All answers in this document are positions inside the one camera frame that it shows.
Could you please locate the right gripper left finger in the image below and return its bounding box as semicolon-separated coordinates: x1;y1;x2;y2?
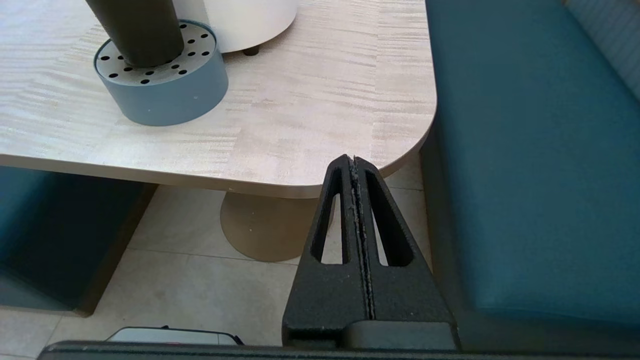
282;155;374;347

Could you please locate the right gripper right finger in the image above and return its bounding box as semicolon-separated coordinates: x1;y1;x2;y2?
355;158;455;327

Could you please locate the dark brown plastic cup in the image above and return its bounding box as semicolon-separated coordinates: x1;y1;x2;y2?
85;0;185;69

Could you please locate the grey robot base panel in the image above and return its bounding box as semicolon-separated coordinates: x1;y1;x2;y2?
106;325;245;346

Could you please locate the teal ribbed sofa bench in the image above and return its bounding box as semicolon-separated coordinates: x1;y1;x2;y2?
419;0;640;354
0;166;157;317

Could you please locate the large blue-grey perforated drip tray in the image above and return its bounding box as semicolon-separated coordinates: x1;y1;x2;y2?
93;19;230;127

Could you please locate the beige table pedestal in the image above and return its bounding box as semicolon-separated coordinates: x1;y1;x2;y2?
220;192;335;263

